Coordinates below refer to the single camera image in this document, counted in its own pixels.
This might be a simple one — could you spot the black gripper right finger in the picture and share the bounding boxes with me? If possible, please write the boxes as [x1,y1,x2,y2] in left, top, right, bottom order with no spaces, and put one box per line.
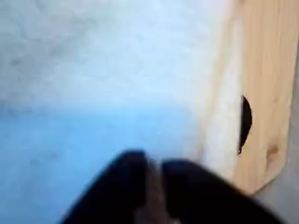
[161,159,285,224]

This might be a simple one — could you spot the black sock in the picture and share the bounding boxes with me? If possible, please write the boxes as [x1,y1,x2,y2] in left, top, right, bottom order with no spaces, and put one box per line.
[237,94,253,156]

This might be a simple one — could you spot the white sock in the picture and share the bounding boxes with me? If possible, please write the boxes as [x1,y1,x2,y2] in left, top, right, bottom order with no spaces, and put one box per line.
[0,0,247,224]

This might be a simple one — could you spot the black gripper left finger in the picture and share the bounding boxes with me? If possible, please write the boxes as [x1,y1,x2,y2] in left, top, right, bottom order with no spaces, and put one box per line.
[61,149,151,224]

